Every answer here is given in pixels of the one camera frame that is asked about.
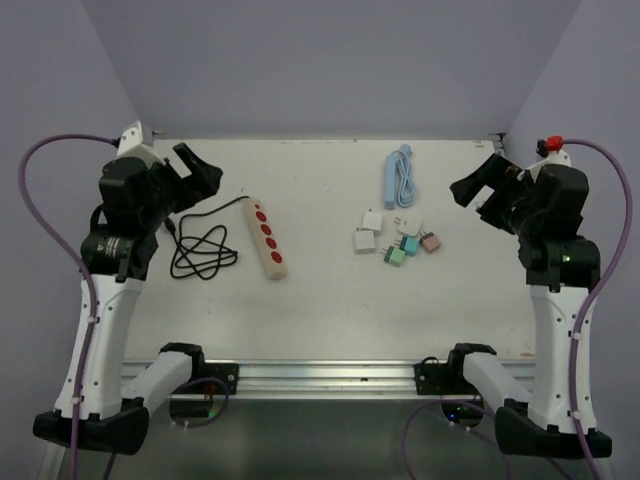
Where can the green plug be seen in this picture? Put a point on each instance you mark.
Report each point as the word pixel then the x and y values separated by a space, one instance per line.
pixel 393 256

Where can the white plug adapter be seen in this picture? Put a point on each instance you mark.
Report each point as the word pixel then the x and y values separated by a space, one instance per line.
pixel 409 224

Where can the aluminium front rail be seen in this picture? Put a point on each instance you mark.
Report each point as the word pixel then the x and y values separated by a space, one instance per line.
pixel 360 380

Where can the beige power strip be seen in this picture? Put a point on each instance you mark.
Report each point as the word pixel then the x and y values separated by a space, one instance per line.
pixel 262 234

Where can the pink charger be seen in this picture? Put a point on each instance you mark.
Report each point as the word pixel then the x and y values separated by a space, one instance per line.
pixel 429 242

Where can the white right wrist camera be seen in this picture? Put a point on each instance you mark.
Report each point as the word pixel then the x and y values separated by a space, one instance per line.
pixel 550 152

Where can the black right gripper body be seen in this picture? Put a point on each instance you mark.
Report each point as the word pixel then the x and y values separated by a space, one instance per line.
pixel 526 217

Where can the aluminium rail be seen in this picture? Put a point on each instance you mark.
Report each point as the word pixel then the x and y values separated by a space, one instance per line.
pixel 498 142
pixel 360 380

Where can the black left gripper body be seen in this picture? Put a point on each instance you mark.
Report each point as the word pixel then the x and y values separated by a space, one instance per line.
pixel 169 195

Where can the aluminium right side rail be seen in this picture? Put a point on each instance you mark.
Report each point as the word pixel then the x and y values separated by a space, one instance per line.
pixel 498 142

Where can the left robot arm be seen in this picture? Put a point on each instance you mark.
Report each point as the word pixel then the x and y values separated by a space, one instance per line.
pixel 93 411

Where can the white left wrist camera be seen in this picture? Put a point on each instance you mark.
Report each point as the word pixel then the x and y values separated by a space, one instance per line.
pixel 136 141

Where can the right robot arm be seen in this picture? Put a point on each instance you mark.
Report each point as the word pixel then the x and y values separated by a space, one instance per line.
pixel 557 419

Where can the teal usb charger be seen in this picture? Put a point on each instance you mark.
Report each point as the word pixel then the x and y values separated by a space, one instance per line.
pixel 409 245

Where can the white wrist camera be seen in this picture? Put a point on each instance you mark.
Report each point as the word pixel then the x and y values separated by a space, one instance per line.
pixel 136 141
pixel 550 152

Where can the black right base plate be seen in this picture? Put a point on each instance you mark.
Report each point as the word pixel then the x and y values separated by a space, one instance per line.
pixel 434 377

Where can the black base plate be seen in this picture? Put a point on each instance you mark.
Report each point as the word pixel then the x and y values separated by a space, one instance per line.
pixel 227 372
pixel 434 377

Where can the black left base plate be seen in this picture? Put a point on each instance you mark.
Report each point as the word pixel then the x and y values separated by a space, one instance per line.
pixel 227 372

